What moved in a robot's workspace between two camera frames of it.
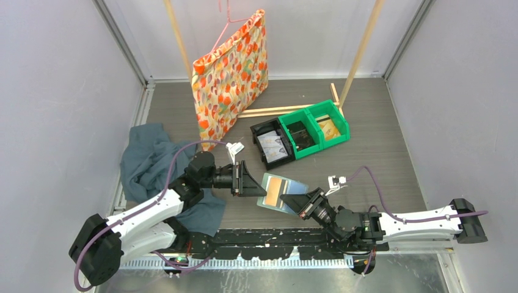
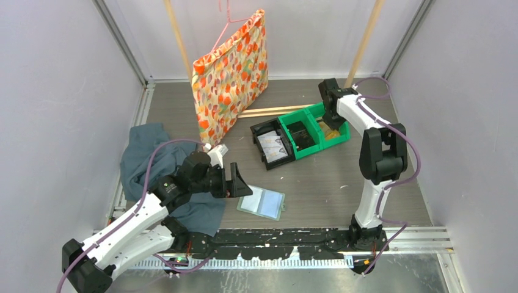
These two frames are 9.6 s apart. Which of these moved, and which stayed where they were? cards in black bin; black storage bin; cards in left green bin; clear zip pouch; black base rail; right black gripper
Moved: clear zip pouch; right black gripper
Stayed: black storage bin; cards in black bin; black base rail; cards in left green bin
